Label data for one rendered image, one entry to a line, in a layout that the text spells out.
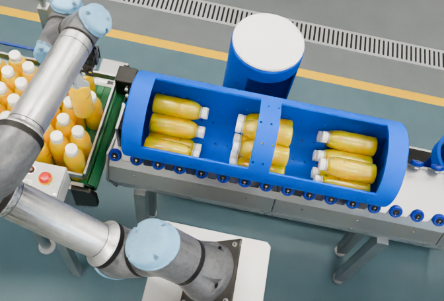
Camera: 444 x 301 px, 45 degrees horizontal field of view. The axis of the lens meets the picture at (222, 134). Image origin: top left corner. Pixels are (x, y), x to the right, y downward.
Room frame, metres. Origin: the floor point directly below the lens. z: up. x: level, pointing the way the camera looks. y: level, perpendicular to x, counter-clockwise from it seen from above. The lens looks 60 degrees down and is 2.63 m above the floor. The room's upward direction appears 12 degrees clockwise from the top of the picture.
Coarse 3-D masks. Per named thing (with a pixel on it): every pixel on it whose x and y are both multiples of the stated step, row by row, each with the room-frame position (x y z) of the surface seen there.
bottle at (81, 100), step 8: (72, 88) 0.84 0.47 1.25; (80, 88) 0.84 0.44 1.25; (88, 88) 0.86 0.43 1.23; (72, 96) 0.83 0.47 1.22; (80, 96) 0.83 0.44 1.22; (88, 96) 0.85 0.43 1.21; (72, 104) 0.83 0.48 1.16; (80, 104) 0.83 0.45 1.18; (88, 104) 0.84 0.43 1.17; (80, 112) 0.83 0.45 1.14; (88, 112) 0.84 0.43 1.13
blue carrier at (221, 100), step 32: (128, 96) 0.86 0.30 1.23; (192, 96) 1.02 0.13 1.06; (224, 96) 1.03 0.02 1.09; (256, 96) 0.97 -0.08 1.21; (128, 128) 0.78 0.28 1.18; (224, 128) 0.97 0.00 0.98; (320, 128) 1.01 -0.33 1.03; (352, 128) 1.02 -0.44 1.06; (384, 128) 1.03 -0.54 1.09; (160, 160) 0.75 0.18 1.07; (192, 160) 0.75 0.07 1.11; (224, 160) 0.85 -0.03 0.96; (256, 160) 0.77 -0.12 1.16; (288, 160) 0.90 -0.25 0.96; (384, 160) 0.93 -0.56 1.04; (320, 192) 0.75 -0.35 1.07; (352, 192) 0.75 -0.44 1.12; (384, 192) 0.76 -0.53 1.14
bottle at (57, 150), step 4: (64, 136) 0.78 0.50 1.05; (64, 140) 0.76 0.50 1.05; (68, 140) 0.77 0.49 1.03; (52, 144) 0.74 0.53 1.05; (56, 144) 0.74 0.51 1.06; (60, 144) 0.74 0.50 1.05; (64, 144) 0.75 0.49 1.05; (52, 148) 0.73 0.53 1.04; (56, 148) 0.73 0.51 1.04; (60, 148) 0.73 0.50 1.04; (64, 148) 0.74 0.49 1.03; (52, 152) 0.73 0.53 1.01; (56, 152) 0.72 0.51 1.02; (60, 152) 0.73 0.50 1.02; (56, 156) 0.72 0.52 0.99; (60, 156) 0.73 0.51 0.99; (56, 160) 0.73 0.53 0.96; (60, 160) 0.72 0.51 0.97; (56, 164) 0.73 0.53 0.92; (60, 164) 0.72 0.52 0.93; (64, 164) 0.73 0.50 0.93
